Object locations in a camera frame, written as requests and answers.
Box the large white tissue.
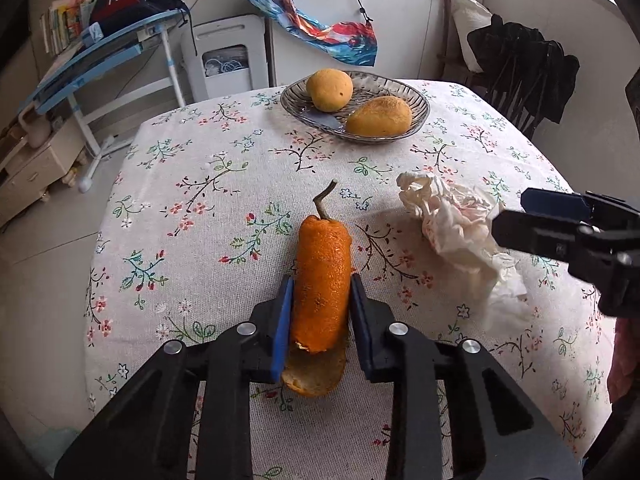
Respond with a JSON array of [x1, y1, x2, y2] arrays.
[[396, 171, 531, 321]]

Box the white cloth bag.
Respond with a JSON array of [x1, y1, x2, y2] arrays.
[[440, 0, 496, 73]]

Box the chair with black jacket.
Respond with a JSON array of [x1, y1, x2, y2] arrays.
[[467, 12, 581, 138]]

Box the blue study desk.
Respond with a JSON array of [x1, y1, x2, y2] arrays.
[[17, 10, 193, 193]]

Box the round yellow mango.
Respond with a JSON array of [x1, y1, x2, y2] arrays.
[[306, 68, 354, 113]]

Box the floral tablecloth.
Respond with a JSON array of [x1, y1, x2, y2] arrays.
[[82, 77, 618, 480]]

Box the white air purifier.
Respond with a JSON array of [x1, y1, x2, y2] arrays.
[[180, 15, 271, 106]]

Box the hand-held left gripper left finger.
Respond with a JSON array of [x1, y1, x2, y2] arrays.
[[54, 274, 296, 480]]

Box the colourful printed bag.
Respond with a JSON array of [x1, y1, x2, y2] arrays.
[[243, 0, 378, 67]]

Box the row of books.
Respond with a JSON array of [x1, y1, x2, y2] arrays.
[[39, 0, 101, 56]]

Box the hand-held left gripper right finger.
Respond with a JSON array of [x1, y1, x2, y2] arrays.
[[350, 274, 583, 480]]

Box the dark fruit plate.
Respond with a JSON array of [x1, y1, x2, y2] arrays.
[[280, 70, 431, 145]]

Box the cream television cabinet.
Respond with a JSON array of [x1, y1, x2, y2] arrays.
[[0, 117, 91, 228]]

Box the white cabinet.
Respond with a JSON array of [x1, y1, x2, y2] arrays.
[[270, 0, 488, 88]]

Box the beige jug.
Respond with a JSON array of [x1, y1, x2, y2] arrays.
[[19, 110, 53, 148]]

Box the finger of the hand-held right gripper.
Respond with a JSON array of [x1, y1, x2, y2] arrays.
[[520, 187, 601, 223], [491, 209, 591, 263]]

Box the long yellow mango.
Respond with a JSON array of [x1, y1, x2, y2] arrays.
[[346, 96, 413, 138]]

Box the orange peel with stem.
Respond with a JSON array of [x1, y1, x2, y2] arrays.
[[281, 180, 354, 398]]

